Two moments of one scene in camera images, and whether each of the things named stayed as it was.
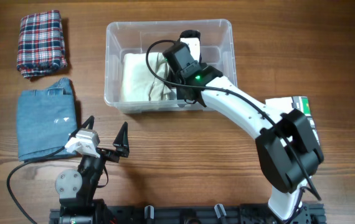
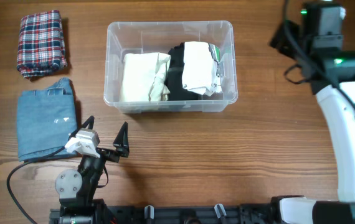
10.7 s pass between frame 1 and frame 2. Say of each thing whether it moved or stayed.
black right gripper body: moved
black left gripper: stayed
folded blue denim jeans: stayed
